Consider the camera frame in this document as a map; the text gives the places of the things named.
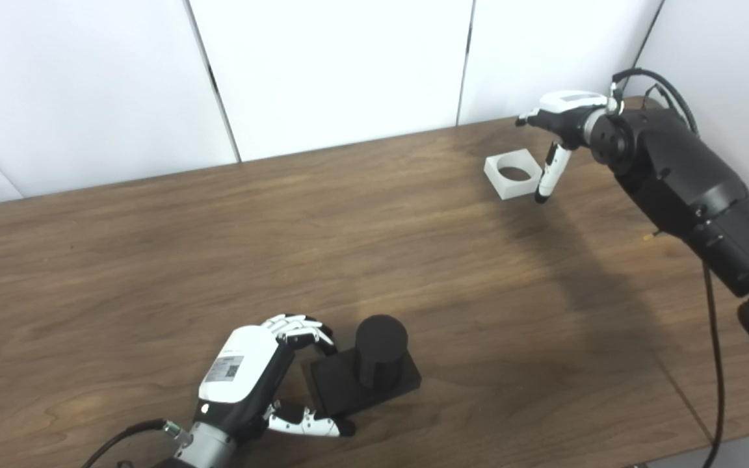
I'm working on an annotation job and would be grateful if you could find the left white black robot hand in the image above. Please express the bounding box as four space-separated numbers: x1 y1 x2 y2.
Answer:
192 314 356 443

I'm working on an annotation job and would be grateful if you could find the black cylinder peg with base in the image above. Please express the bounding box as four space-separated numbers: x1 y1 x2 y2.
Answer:
301 315 422 417

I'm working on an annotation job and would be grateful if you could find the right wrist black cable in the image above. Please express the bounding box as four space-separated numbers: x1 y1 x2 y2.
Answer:
611 68 726 468

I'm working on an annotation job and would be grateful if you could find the white square piece with hole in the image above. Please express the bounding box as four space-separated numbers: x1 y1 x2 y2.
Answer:
484 148 542 200

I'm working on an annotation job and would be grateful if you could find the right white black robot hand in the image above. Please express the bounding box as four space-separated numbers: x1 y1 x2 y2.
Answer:
516 90 609 205

